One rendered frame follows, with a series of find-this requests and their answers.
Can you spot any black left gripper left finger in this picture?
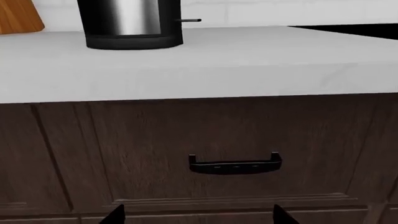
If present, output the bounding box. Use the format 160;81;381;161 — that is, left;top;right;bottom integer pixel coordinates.
98;203;126;224

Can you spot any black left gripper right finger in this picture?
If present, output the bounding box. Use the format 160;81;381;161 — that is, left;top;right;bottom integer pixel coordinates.
273;203;301;224

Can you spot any black and steel electric kettle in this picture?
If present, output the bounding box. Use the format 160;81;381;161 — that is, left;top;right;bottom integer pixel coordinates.
76;0;202;50

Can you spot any dark wood drawer front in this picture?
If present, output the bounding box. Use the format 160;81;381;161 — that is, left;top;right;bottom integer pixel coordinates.
30;94;398;215

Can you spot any black cooktop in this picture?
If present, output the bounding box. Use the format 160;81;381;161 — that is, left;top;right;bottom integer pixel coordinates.
287;22;398;41

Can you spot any wooden cutting board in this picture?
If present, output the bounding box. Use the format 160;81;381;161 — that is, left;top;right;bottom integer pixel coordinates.
0;0;45;35

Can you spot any black drawer handle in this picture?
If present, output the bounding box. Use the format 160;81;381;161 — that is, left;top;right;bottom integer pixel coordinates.
188;151;282;175

